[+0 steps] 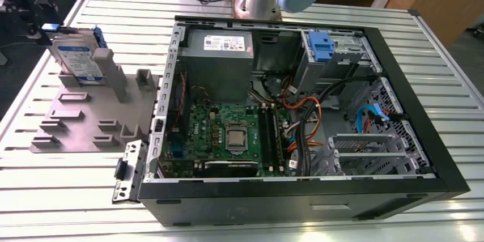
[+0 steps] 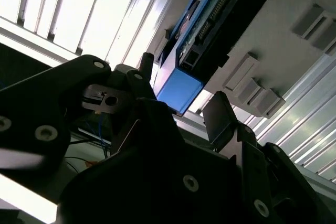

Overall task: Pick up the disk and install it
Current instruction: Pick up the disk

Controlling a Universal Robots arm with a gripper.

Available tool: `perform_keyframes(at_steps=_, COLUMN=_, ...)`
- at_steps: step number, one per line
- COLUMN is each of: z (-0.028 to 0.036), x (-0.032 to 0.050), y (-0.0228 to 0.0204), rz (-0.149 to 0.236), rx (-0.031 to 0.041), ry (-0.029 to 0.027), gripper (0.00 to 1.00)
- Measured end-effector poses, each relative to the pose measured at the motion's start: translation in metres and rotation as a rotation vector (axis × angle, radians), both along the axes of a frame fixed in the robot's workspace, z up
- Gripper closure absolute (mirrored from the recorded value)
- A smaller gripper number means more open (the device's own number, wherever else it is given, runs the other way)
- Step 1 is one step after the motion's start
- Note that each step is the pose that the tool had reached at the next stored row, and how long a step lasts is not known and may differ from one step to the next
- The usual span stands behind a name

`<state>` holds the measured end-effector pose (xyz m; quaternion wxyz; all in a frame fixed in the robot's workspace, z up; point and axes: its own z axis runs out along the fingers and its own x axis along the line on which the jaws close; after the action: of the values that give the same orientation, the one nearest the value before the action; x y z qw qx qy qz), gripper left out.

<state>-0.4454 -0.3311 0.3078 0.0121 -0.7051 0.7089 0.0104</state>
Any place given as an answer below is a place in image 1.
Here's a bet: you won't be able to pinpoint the hard disk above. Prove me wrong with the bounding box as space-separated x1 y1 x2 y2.
41 23 110 86

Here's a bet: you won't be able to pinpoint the grey plastic parts rack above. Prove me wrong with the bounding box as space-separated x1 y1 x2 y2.
30 48 162 154

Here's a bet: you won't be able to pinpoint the silver power supply unit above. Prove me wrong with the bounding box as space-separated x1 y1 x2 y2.
177 28 255 104

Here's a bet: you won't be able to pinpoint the black case fan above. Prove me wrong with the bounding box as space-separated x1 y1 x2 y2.
166 63 193 142

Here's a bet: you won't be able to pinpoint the blue video connector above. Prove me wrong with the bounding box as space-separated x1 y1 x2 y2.
115 158 129 180

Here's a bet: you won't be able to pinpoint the green motherboard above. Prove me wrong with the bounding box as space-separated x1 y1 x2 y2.
159 103 297 178

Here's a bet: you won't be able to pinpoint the silver CPU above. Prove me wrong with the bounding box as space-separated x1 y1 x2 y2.
227 130 250 148

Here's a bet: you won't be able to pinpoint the CPU socket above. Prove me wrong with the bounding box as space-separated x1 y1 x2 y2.
225 122 254 156

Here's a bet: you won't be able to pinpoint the blue drive latch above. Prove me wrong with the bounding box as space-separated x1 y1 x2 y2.
307 31 337 63

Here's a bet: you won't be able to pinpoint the black graphics card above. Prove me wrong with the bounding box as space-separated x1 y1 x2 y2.
193 160 262 178

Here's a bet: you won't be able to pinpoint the RAM stick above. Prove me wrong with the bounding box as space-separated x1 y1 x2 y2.
270 104 286 171
259 103 275 172

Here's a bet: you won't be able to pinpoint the grey metal drive cage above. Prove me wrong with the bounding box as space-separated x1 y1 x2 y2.
294 28 382 93

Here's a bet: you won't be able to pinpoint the black open PC case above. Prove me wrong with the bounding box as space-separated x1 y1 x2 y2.
138 14 473 227

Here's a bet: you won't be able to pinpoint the brown wooden cabinet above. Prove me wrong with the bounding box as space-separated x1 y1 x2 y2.
410 0 484 48

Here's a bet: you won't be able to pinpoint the red black twisted wire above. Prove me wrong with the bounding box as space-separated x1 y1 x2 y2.
178 70 190 134

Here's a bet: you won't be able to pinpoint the thin coloured fan wire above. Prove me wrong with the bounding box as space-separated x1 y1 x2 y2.
190 84 213 103

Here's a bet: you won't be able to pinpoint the grey metal rear bracket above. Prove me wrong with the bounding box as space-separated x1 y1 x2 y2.
111 139 151 205

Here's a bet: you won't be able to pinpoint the orange yellow power wires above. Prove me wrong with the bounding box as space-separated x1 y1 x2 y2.
282 96 325 154

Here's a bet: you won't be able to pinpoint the black cable bundle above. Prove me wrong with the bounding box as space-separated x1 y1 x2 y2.
294 75 383 177

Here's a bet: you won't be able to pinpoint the blue flat wire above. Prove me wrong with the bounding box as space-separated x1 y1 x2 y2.
357 105 391 135

